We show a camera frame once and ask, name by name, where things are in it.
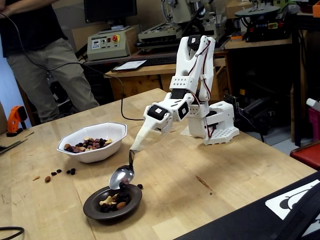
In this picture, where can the bent metal spoon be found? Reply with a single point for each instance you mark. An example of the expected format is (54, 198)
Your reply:
(121, 176)

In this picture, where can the person black shirt khaki pants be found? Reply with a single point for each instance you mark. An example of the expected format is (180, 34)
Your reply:
(50, 65)

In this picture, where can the orange box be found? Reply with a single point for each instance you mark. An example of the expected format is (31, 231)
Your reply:
(316, 6)

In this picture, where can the white sheet black frame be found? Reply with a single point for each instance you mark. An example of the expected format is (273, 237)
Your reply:
(130, 65)

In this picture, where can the black scroll saw machine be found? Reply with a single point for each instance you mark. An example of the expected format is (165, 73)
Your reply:
(265, 27)

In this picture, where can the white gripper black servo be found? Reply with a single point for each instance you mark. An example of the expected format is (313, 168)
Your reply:
(152, 121)

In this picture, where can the small trail mix heap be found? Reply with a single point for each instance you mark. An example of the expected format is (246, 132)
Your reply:
(117, 203)

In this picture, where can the brown cardboard box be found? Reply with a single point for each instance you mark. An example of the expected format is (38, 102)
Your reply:
(237, 10)

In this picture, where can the white plastic piece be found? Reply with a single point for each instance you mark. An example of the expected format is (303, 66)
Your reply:
(313, 103)

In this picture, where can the loose cashew nut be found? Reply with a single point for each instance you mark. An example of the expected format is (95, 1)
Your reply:
(36, 177)

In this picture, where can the white octagonal bowl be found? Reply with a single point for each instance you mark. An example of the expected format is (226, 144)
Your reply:
(100, 155)

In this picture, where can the robot controller circuit board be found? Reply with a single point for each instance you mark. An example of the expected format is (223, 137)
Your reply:
(236, 103)

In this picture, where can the bare standing person forearm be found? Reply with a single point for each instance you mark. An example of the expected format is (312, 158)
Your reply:
(25, 6)

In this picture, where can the black computer monitor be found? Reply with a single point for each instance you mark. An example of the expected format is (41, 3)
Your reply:
(110, 10)

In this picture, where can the orange trigger clamp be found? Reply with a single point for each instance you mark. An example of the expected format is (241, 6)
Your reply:
(15, 117)

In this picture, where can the black keyboard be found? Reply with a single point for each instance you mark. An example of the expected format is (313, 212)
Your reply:
(160, 61)

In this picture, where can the beige control box red button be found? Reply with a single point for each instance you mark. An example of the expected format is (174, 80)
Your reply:
(110, 47)

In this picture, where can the trail mix pile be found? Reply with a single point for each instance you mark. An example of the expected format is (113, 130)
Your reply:
(87, 145)

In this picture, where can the beige masking tape wrap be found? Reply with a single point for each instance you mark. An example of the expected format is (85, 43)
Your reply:
(142, 140)

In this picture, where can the dark brown plate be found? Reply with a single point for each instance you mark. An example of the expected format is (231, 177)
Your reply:
(136, 200)

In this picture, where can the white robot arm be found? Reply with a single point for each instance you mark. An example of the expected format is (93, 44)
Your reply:
(190, 65)

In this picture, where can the black bar clamp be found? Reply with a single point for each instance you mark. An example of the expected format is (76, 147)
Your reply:
(257, 110)

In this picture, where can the white paper panda print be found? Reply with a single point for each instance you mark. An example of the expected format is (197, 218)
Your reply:
(277, 205)

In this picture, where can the flat grey metal strip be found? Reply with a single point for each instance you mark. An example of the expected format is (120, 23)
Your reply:
(12, 146)

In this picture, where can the wooden side table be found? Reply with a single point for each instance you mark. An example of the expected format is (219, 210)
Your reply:
(250, 44)

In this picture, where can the red cushioned wooden chair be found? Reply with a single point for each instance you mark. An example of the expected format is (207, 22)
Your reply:
(307, 156)

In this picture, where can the beige milling machine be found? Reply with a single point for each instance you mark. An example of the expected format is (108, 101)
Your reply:
(185, 12)

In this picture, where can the small wooden stick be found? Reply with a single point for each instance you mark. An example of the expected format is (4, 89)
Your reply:
(29, 134)

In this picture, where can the black flat surface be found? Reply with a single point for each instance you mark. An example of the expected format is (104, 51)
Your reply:
(237, 222)

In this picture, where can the pink box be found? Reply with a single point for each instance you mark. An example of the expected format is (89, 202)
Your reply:
(315, 122)

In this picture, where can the loose almond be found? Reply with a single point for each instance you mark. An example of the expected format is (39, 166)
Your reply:
(47, 179)

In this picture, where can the wooden workbench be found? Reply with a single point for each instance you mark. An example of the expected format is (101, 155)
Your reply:
(140, 86)

